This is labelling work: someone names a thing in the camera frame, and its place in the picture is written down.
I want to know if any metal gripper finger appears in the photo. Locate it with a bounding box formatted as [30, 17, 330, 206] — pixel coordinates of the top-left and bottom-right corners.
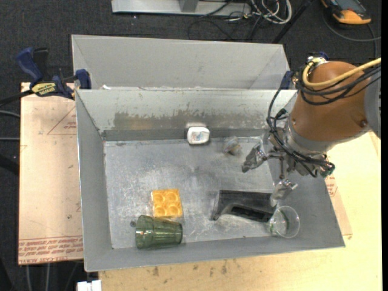
[269, 178, 299, 208]
[241, 142, 269, 173]

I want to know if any small clear glass thing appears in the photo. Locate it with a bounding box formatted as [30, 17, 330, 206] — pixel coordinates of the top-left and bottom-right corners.
[223, 136, 243, 156]

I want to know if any small white plastic bottle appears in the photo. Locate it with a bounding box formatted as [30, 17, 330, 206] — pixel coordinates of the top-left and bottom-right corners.
[186, 126, 211, 146]

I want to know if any grey metal bin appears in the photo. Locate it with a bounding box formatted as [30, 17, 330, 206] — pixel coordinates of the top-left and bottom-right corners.
[71, 34, 346, 273]

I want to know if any yellow block with round hollows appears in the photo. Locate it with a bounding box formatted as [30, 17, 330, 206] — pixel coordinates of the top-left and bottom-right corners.
[150, 188, 184, 219]

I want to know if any green glass cup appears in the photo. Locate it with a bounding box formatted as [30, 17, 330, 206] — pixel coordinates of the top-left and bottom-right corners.
[135, 214, 184, 250]

